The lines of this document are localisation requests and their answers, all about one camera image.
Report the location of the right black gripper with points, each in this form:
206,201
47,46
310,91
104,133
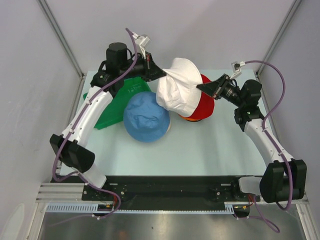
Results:
216,88

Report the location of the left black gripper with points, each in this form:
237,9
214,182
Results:
151,71

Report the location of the red hat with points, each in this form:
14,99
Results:
198,105

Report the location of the white hat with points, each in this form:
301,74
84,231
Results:
177,91

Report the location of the orange bucket hat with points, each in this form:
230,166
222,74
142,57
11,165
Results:
190,119

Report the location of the light blue hat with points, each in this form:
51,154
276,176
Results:
145,120

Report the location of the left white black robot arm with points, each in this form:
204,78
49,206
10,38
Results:
70,146

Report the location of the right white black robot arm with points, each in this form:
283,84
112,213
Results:
285,177

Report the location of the green plastic tray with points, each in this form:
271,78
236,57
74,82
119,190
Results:
114,112

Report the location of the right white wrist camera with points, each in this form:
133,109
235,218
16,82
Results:
237,69

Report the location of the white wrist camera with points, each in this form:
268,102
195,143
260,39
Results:
237,69
141,42

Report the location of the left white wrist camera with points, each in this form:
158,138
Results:
141,42

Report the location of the right aluminium frame post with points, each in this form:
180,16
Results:
282,29

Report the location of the aluminium frame post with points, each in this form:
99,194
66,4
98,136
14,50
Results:
282,29
48,13

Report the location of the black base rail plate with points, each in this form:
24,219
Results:
177,192

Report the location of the left aluminium frame post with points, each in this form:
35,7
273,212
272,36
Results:
48,13

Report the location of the white slotted cable duct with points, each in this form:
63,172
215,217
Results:
96,208

